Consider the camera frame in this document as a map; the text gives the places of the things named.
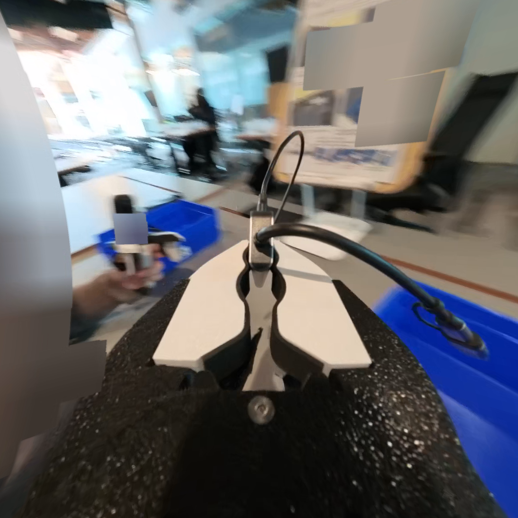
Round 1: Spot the grey metal usb adapter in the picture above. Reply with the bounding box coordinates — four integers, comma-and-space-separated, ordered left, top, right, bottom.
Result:
249, 210, 280, 272

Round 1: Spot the poster board on stand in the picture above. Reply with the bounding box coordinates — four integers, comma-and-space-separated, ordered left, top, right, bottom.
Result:
269, 69, 439, 211

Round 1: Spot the person's left hand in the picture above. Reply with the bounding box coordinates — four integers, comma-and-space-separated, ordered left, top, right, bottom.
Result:
114, 259, 164, 293

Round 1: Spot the thin black cable loop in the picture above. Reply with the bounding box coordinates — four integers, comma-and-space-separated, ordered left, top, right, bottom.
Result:
258, 130, 305, 222

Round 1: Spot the blue plastic bin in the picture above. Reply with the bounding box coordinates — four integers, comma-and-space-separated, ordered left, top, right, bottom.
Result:
96, 199, 222, 272
372, 280, 518, 460

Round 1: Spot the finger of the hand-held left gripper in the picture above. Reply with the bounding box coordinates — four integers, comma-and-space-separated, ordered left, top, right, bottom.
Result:
148, 231, 188, 261

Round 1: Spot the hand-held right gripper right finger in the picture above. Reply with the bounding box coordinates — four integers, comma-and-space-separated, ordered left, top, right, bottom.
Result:
269, 243, 372, 377

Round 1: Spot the thick black usb cable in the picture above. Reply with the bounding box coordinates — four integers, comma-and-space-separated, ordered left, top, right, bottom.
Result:
255, 224, 488, 359

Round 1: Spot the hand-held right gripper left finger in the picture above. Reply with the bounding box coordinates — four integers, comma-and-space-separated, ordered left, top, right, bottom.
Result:
153, 240, 260, 381

